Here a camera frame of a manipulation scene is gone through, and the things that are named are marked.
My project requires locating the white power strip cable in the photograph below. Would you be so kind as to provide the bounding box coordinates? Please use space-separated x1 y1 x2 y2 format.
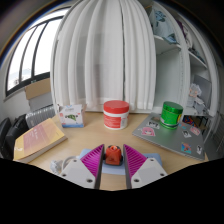
49 155 80 175

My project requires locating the brown cardboard box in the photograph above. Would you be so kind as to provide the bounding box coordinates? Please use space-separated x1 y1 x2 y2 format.
24 77 53 101

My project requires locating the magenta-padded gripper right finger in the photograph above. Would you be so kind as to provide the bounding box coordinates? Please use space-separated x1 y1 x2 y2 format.
123 143 168 190

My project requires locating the colourful patterned bag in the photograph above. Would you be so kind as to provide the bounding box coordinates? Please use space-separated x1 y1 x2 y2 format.
181 114 202 128

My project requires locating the black chair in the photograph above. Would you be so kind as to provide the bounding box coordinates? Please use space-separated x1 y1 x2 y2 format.
0 114 30 160

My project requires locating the white curtain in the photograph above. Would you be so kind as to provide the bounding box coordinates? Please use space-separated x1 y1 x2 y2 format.
50 0 158 113

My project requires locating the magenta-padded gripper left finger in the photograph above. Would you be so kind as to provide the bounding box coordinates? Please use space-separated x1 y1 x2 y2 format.
59 143 106 190

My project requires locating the orange charger block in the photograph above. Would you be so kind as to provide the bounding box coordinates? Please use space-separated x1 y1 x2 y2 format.
105 144 124 167

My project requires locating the white shelf unit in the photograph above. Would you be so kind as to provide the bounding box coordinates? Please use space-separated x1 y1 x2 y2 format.
146 0 221 118

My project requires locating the white jar with red lid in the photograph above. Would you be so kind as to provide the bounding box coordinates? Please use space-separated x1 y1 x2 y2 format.
102 100 131 131

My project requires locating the small white printed carton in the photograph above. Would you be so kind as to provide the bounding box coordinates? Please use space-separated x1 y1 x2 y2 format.
58 103 86 129

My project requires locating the yellow paperback book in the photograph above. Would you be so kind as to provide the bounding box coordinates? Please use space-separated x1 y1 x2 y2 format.
13 117 68 164

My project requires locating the grey ribbed radiator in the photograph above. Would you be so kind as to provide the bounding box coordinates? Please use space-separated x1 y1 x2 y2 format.
24 104 57 129

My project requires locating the green metal tin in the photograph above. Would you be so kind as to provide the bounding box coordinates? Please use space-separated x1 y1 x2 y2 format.
159 101 184 131

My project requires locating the silver laptop with stickers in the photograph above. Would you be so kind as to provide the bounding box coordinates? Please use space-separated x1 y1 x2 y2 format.
132 113 206 162

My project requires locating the dark-framed window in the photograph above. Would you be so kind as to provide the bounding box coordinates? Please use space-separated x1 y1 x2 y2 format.
4 14 64 98

